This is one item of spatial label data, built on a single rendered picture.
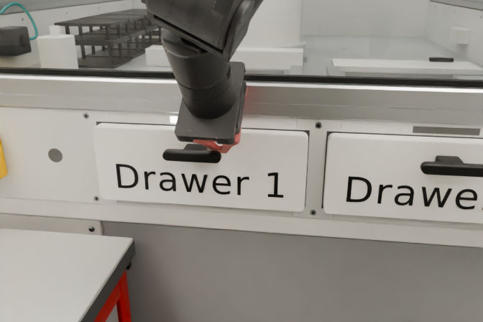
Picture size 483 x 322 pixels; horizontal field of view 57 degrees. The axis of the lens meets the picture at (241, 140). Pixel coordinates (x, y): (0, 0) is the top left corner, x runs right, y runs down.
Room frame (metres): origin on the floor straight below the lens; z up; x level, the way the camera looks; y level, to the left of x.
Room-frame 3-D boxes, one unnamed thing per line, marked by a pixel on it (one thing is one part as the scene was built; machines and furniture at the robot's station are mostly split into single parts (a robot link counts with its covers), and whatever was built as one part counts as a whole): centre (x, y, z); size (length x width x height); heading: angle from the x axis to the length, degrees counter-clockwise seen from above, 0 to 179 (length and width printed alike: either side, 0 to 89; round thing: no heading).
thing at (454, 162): (0.49, -0.25, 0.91); 0.07 x 0.04 x 0.01; 82
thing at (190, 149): (0.53, 0.06, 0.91); 0.07 x 0.04 x 0.01; 82
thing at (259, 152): (0.56, 0.06, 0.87); 0.29 x 0.02 x 0.11; 82
